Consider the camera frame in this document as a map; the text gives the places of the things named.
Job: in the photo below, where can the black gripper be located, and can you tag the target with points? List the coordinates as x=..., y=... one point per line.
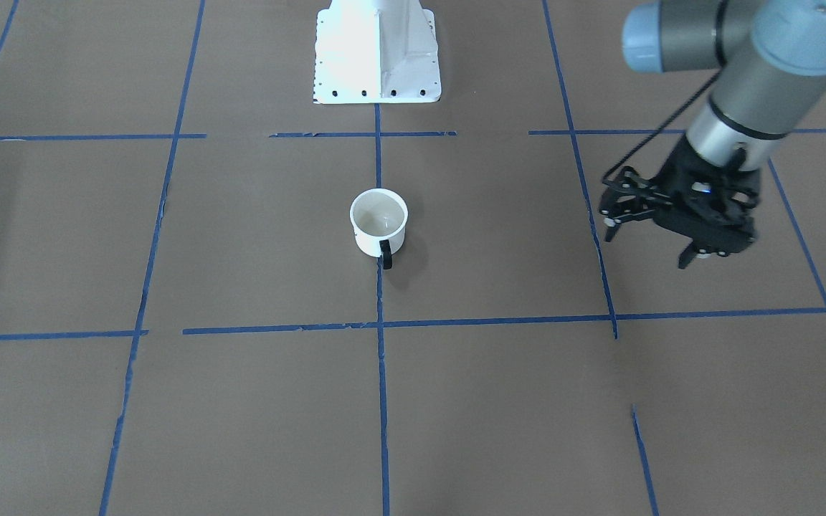
x=680, y=174

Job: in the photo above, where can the white smiley mug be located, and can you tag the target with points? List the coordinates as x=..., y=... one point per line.
x=379, y=218

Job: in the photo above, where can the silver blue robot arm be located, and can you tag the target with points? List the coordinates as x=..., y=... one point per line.
x=768, y=63

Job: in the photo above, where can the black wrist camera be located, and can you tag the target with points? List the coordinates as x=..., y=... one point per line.
x=724, y=237

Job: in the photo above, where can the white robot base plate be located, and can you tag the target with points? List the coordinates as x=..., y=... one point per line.
x=376, y=52

